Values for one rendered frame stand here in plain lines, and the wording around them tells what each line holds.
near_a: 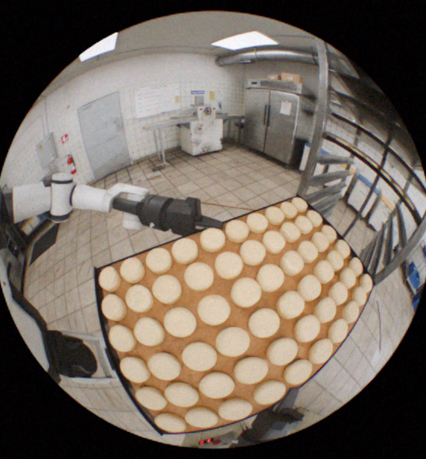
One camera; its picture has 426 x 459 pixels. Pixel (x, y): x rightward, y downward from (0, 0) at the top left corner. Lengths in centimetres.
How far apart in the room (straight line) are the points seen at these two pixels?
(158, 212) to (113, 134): 355
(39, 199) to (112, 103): 350
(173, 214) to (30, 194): 41
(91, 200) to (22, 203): 23
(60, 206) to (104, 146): 345
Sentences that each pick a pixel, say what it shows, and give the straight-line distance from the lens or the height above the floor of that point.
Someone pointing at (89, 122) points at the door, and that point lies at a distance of 387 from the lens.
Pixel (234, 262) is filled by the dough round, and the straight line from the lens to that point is 27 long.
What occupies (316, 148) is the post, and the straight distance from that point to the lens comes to 54.
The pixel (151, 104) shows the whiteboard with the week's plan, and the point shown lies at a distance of 390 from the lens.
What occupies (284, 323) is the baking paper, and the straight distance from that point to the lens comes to 28.
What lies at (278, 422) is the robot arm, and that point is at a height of 105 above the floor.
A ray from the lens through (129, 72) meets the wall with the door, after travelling 401.
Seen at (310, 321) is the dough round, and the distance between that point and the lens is 29.
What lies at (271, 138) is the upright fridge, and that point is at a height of 57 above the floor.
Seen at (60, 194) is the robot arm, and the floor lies 115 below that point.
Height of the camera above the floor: 126
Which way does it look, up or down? 48 degrees down
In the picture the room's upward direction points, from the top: straight up
